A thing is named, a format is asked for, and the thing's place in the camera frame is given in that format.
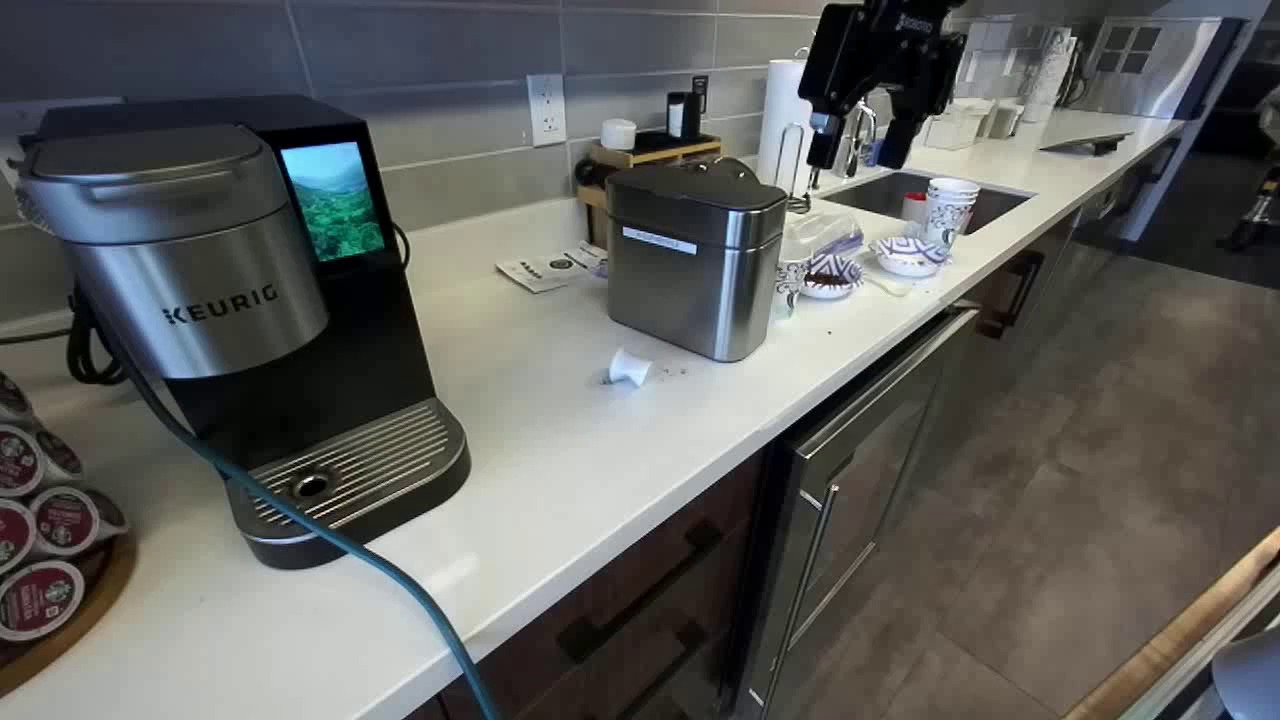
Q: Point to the chrome faucet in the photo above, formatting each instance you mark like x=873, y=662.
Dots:
x=862, y=135

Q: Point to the small red white container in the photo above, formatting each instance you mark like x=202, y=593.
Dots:
x=914, y=204

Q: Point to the black silver Keurig coffee machine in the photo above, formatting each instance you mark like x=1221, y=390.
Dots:
x=240, y=301

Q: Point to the clear plastic container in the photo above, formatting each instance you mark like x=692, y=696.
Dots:
x=975, y=125

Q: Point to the black wall switch plate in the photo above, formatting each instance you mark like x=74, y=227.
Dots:
x=701, y=93

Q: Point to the white wall outlet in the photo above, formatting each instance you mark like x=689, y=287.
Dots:
x=547, y=108

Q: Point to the flat black tablet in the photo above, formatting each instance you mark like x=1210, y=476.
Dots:
x=1083, y=147

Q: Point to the wooden counter organizer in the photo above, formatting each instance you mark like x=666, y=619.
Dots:
x=666, y=153

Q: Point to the small black box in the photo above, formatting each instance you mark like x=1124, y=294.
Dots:
x=681, y=119

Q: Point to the metal paper towel holder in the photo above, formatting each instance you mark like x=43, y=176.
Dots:
x=796, y=164

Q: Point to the white paper towel roll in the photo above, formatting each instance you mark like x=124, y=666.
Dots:
x=783, y=104

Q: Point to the grey round object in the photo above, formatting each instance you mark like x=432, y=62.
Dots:
x=1251, y=682

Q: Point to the stainless steel dishwasher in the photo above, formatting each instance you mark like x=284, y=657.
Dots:
x=852, y=492

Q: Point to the small white creamer cup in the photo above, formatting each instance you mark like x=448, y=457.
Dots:
x=617, y=135

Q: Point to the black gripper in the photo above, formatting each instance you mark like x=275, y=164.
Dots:
x=894, y=46

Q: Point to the white coffee pod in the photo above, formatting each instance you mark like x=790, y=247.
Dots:
x=626, y=371

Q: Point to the silver stainless steel bin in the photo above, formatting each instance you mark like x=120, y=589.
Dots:
x=681, y=287

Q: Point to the wooden rail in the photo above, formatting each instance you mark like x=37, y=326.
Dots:
x=1174, y=634

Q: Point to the white background appliance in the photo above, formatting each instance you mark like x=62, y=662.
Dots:
x=1174, y=64

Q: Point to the dark counter sink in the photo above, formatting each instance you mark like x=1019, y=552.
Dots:
x=923, y=196

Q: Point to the wooden coffee pod carousel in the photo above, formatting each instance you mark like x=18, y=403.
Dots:
x=81, y=624

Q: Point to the red lid coffee pod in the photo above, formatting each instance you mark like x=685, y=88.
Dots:
x=37, y=602
x=64, y=520
x=10, y=536
x=23, y=460

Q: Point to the blue white patterned plate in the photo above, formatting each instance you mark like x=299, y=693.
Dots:
x=907, y=258

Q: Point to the clear plastic zip bag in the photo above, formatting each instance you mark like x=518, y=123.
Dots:
x=823, y=237

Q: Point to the patterned plate with coffee grounds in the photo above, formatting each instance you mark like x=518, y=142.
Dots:
x=828, y=278

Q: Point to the white paper packet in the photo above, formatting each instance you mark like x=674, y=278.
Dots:
x=530, y=275
x=584, y=258

